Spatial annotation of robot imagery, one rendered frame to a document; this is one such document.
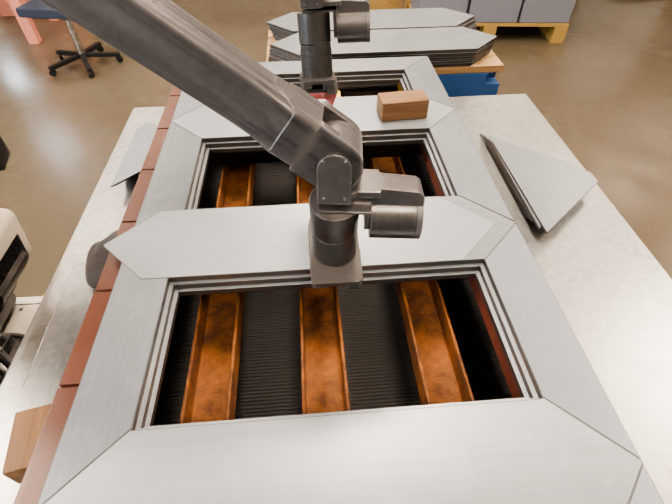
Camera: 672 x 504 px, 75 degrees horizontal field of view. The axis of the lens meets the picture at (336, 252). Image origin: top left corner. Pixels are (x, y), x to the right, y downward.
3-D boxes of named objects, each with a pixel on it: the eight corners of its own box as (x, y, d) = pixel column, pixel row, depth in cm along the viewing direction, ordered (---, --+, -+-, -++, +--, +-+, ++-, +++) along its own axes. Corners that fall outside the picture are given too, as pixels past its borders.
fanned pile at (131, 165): (185, 120, 146) (182, 109, 143) (162, 195, 119) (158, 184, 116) (147, 122, 145) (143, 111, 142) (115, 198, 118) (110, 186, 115)
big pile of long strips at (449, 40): (469, 22, 175) (472, 6, 171) (503, 65, 148) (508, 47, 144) (269, 29, 172) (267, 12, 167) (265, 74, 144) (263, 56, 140)
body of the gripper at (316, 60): (333, 79, 87) (331, 38, 84) (337, 90, 79) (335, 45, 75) (300, 81, 87) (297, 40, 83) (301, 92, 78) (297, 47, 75)
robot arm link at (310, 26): (298, 5, 79) (294, 7, 74) (336, 3, 78) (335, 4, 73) (301, 47, 82) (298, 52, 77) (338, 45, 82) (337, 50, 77)
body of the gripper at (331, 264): (355, 222, 62) (357, 189, 56) (362, 287, 57) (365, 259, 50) (309, 224, 62) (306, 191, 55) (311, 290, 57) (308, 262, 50)
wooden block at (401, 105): (420, 106, 117) (422, 88, 114) (427, 118, 113) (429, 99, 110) (376, 110, 116) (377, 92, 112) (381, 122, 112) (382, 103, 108)
